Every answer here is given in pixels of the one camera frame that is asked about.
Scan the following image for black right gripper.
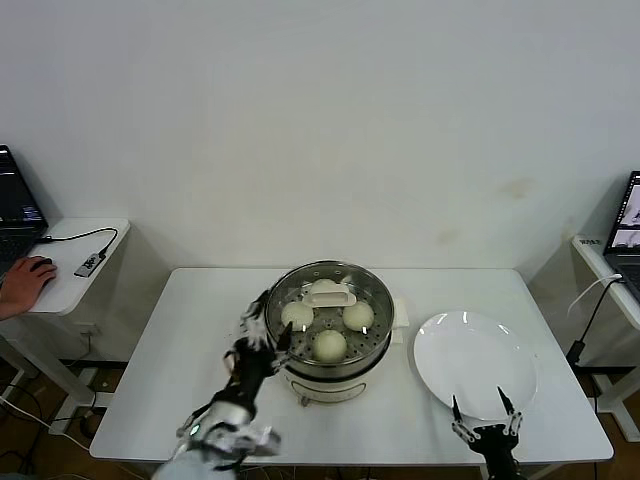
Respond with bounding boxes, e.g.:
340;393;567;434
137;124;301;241
450;385;524;469

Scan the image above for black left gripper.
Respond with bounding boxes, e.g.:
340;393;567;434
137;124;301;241
224;294;294;402

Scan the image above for white steamed baozi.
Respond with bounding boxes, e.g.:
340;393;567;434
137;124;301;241
341;300;376;333
309;277;342;297
280;300;316;333
312;329;349;363

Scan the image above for glass lid cream handle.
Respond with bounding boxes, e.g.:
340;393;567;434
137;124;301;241
264;259;394;365

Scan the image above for perforated steel steamer basket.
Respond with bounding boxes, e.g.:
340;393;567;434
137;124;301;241
263;258;412;381

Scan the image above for person's bare hand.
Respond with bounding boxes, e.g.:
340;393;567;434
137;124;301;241
1;255;59;317

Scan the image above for round white plate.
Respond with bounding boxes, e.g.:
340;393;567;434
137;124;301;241
413;310;540;421

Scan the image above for cream electric cooking pot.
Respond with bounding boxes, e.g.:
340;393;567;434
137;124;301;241
269;327;405;408

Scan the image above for white side table with label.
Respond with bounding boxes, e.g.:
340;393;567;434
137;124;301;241
571;232;640;444

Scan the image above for grey usb hub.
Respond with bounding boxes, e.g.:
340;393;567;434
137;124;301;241
73;250;108;278

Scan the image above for black laptop image windows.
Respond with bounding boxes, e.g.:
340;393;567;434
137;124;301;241
602;170;640;306

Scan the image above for black laptop code screen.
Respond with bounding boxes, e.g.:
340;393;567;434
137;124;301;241
0;144;50;274

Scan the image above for black power cable with adapter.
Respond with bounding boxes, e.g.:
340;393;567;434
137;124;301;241
566;279;624;370

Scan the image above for white laptop cable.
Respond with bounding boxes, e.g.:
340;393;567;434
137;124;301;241
567;273;622;316

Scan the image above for black usb hub cable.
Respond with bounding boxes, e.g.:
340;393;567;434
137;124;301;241
35;226;120;257

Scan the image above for white floor cable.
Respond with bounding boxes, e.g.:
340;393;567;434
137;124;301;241
0;396;92;447

